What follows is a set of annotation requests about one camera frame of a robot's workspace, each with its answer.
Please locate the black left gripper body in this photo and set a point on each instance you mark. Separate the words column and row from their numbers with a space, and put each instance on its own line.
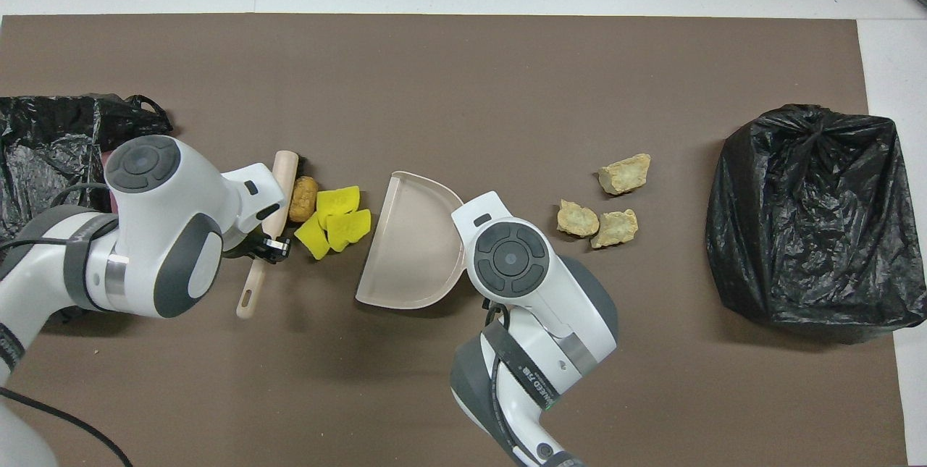
column 245, row 246

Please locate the yellow sponge piece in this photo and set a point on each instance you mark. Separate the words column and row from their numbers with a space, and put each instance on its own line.
column 313, row 239
column 338, row 200
column 351, row 228

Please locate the orange-brown sponge lump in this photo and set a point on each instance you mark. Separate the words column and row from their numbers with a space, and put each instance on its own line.
column 303, row 199

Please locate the beige hand brush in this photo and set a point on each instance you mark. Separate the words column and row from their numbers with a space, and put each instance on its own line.
column 282, row 177

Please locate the beige plastic dustpan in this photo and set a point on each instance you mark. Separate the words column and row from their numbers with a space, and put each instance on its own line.
column 413, row 242

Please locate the beige foam chunk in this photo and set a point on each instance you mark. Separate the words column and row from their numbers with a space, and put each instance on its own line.
column 578, row 219
column 624, row 174
column 615, row 229

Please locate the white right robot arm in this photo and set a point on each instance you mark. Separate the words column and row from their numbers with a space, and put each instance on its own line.
column 550, row 293

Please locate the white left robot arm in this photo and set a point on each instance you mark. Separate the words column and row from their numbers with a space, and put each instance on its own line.
column 166, row 192

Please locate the black bag bin with pink box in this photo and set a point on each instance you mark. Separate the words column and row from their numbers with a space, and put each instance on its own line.
column 51, row 134

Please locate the black bag lined trash bin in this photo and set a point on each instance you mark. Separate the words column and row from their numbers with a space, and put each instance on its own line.
column 797, row 235

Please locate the pink box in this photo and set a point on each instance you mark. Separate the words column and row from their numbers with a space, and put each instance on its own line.
column 108, row 157

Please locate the brown table mat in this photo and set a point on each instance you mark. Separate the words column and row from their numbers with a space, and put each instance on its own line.
column 507, row 61

